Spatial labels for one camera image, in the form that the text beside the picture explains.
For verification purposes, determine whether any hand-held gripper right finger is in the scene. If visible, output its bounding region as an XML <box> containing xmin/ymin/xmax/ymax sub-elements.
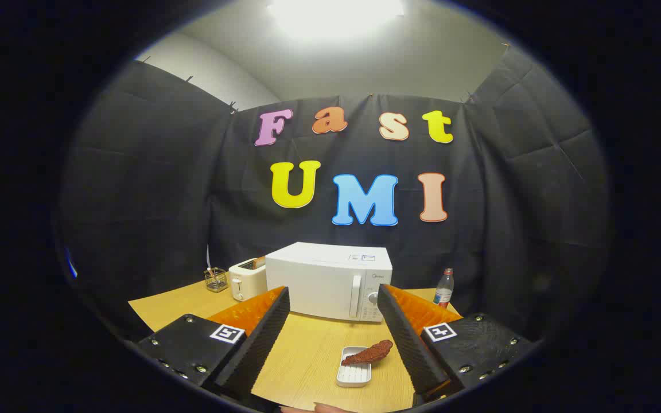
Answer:
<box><xmin>378</xmin><ymin>283</ymin><xmax>538</xmax><ymax>402</ymax></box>

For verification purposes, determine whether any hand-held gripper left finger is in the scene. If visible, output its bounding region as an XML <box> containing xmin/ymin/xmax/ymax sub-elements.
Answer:
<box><xmin>135</xmin><ymin>286</ymin><xmax>291</xmax><ymax>402</ymax></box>

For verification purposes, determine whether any reddish brown meat piece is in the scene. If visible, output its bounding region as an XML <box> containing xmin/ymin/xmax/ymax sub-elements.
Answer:
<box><xmin>341</xmin><ymin>340</ymin><xmax>393</xmax><ymax>367</ymax></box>

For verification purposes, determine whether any white toaster oven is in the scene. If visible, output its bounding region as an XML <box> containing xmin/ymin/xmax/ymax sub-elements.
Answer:
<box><xmin>266</xmin><ymin>241</ymin><xmax>393</xmax><ymax>323</ymax></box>

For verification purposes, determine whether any white toaster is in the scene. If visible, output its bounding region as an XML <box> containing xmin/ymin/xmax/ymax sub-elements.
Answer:
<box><xmin>228</xmin><ymin>258</ymin><xmax>267</xmax><ymax>302</ymax></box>

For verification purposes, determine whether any clear bottle with red label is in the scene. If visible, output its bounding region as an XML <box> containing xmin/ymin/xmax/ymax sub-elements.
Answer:
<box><xmin>433</xmin><ymin>268</ymin><xmax>455</xmax><ymax>309</ymax></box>

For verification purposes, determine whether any white ribbed dish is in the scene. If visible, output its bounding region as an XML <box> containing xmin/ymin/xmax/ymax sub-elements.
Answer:
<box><xmin>336</xmin><ymin>346</ymin><xmax>372</xmax><ymax>388</ymax></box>

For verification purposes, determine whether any black backdrop cloth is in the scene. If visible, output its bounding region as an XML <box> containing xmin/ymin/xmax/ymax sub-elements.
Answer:
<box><xmin>58</xmin><ymin>46</ymin><xmax>612</xmax><ymax>345</ymax></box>

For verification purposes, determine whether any ceiling light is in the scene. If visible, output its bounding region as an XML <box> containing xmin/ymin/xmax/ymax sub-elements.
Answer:
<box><xmin>267</xmin><ymin>0</ymin><xmax>406</xmax><ymax>41</ymax></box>

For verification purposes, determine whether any wire mesh basket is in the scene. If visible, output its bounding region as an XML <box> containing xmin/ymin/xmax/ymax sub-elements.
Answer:
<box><xmin>204</xmin><ymin>267</ymin><xmax>229</xmax><ymax>293</ymax></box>

